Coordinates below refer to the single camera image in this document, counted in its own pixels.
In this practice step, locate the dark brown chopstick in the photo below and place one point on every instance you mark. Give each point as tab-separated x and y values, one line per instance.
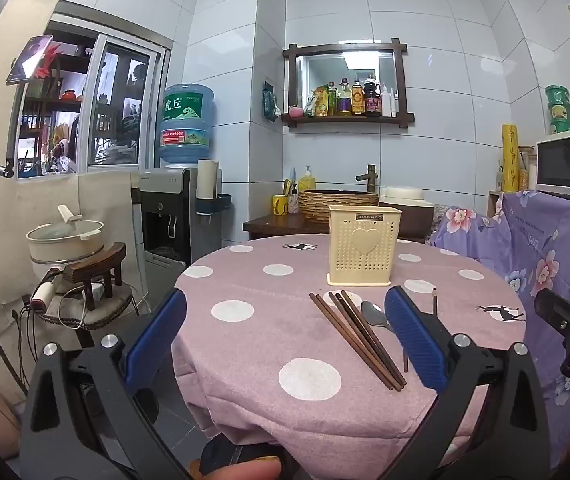
365	323
365	336

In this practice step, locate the dark sauce bottle red label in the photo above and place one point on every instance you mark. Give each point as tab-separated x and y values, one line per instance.
373	102

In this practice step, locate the red white handheld device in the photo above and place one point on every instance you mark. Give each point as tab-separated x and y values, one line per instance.
45	295

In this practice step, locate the wooden crate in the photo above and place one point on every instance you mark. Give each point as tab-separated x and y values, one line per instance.
492	205

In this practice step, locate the black silver water dispenser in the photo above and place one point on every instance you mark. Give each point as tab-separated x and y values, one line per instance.
165	210

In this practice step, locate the green paper cup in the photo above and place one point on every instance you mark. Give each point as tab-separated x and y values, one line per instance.
560	111
557	95
561	126

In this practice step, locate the green glass bottle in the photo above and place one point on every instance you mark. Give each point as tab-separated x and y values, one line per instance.
332	102

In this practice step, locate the person's left hand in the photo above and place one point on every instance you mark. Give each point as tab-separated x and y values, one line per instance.
237	470

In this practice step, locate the brown wooden chopstick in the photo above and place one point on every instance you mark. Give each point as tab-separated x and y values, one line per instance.
360	342
352	342

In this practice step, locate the sliding window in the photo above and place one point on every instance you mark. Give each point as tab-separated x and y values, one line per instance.
115	100

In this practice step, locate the white squeeze bottle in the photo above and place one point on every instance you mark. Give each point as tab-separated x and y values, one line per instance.
386	105
394	105

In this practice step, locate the blue water jug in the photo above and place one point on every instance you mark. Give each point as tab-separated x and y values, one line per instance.
185	125

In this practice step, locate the dark sauce bottle orange label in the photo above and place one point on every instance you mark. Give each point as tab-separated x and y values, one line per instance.
358	102

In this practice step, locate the cream plastic utensil holder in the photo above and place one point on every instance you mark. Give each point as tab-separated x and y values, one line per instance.
350	260

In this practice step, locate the yellow seasoning packet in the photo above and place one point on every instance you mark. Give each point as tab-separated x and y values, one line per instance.
317	102

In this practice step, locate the metal spoon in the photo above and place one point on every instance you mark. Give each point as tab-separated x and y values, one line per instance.
374	314

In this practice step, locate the pink polka dot tablecloth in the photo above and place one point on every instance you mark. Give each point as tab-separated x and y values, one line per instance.
265	340

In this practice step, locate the dark wooden counter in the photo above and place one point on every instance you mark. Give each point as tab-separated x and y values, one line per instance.
270	225

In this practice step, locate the woven wash basin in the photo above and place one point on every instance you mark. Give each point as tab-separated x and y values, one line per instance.
315	207

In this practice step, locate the yellow soap bottle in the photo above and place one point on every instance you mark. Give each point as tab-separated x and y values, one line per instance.
307	181

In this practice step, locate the bronze faucet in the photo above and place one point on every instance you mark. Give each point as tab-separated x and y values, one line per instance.
367	177

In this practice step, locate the yellow oil bottle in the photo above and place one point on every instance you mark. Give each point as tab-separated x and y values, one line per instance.
345	102

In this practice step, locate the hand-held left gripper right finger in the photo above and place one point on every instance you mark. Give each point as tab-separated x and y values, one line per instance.
415	340

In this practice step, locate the tall glass jar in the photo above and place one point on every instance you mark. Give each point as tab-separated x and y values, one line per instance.
526	170

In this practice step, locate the round cushioned stool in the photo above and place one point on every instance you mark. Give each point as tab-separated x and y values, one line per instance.
95	312

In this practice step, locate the cream pot with lid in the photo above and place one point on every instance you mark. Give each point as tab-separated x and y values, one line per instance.
65	240

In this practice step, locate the cream round lid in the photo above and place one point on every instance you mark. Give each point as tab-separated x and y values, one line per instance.
405	195

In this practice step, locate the pink bowl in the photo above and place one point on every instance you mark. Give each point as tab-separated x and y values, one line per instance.
295	111

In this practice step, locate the purple floral cloth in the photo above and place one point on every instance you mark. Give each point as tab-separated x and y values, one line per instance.
530	240

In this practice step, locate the yellow patterned roll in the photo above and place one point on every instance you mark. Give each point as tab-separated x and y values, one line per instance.
510	160

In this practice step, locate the mounted smartphone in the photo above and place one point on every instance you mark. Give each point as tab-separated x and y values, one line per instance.
29	60

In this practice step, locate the dark teal cup holder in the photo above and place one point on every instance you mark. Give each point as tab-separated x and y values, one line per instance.
217	205

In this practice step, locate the dark wooden wall shelf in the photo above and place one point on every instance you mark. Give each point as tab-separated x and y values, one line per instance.
291	85

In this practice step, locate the white power adapter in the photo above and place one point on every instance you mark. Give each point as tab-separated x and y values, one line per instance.
94	294

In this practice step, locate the yellow mug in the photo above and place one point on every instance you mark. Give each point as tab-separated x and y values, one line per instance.
279	206

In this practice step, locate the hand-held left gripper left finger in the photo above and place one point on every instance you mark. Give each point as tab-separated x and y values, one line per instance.
157	340

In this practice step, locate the green hanging bag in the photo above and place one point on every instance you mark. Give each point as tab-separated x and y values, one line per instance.
270	102

